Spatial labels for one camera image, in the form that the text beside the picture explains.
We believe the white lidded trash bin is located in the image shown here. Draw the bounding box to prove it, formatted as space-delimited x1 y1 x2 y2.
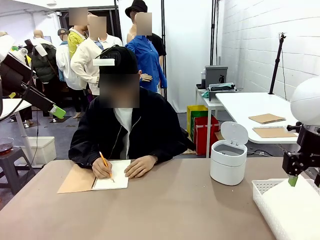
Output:
209 121 249 186

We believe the grey tray with teal items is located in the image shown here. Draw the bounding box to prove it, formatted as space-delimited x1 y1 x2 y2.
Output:
208 82 237 102

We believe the large white rounded table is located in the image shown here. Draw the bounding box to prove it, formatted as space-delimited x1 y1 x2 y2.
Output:
215 91 311 158

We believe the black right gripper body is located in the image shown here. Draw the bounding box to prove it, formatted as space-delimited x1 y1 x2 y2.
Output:
282 124 320 177

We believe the white paper stack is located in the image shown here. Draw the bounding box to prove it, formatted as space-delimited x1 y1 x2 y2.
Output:
262 194 320 240

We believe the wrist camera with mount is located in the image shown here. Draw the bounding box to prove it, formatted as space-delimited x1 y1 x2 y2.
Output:
24 38 48 57
286 121 304 134

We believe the brown closed spiral notebook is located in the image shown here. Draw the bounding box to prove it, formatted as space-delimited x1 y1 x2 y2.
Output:
252 125 298 139

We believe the grey box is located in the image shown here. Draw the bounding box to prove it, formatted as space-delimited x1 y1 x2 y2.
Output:
204 65 229 88

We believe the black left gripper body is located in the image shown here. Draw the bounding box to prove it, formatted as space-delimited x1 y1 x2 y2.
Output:
0 53 37 88

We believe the small white side table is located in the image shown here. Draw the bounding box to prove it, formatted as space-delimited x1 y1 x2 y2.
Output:
195 84 226 159

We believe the person's right forearm black sleeve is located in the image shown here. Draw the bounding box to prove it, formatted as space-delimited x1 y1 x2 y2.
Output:
68 146 101 170

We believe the mannequin in cream jacket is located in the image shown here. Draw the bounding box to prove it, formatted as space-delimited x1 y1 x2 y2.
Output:
70 14 125 96

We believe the mannequin in white shirt, grey cap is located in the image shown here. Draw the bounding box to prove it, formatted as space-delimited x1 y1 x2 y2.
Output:
55 28 85 120

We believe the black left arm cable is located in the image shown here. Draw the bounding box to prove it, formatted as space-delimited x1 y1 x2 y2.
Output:
0 46 40 166

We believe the mannequin in blue shirt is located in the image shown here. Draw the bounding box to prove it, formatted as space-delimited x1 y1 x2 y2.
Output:
124 12 168 97

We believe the black light stand pole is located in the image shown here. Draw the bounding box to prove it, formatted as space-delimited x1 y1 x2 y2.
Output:
209 0 221 66
160 0 169 101

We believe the person's black zip jacket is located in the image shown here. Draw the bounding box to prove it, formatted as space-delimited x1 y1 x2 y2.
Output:
68 87 188 170

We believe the yellow pencil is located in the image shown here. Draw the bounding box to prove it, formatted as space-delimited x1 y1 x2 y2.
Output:
98 150 115 183

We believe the yellow shopping bag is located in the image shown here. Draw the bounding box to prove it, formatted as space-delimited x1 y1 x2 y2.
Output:
186 104 210 141

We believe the grey plastic stool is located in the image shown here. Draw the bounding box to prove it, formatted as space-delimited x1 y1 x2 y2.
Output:
0 146 36 196

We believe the white paper sheet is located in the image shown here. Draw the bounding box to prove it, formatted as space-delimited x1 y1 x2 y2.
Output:
263 176 320 203

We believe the tall black camera tripod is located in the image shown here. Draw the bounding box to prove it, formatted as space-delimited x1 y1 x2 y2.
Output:
268 31 288 95

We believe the mannequin in black shirt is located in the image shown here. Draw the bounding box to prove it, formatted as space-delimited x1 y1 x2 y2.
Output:
126 9 167 71

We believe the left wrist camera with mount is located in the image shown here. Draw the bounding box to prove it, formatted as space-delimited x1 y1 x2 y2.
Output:
24 38 48 57

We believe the mannequin in yellow vest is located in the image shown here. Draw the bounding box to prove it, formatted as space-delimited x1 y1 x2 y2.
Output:
0 31 33 66

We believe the brown-cover spiral notebook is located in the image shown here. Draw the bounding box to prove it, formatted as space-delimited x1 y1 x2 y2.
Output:
56 159 132 195

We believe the person's right hand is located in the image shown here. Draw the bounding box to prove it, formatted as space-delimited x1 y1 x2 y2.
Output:
91 156 113 180

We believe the black bucket hat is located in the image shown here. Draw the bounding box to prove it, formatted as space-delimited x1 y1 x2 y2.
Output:
124 0 148 19

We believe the brown cardboard sheet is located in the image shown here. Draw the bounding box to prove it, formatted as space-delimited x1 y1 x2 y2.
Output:
248 113 287 125

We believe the mannequin in dark puffer vest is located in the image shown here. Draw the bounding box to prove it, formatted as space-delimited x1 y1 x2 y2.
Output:
27 29 61 118

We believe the black baseball cap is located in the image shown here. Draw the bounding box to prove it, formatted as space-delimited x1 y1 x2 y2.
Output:
98 45 139 76

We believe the red shallow dish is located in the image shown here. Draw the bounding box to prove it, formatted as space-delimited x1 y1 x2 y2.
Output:
0 137 15 156

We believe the mannequin in yellow jacket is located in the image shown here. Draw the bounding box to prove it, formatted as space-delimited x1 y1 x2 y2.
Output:
67 7 89 60

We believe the person's left forearm black sleeve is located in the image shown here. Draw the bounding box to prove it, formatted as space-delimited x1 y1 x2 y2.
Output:
147 143 188 165

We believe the red shopping bag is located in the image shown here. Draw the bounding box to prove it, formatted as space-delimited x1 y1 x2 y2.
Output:
194 116 220 156

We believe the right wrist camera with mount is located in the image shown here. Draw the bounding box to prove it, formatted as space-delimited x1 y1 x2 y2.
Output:
286 121 304 134

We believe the white perforated plastic basket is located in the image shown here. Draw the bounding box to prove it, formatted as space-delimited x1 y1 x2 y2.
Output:
251 177 320 240

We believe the person's left hand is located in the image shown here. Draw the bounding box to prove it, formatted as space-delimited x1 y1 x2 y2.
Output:
124 154 159 179

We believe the white floor crate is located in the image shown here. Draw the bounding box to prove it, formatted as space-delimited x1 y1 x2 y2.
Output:
17 136 58 166

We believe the white head-mounted camera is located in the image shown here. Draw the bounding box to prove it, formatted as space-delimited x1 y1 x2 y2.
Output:
92 58 116 67

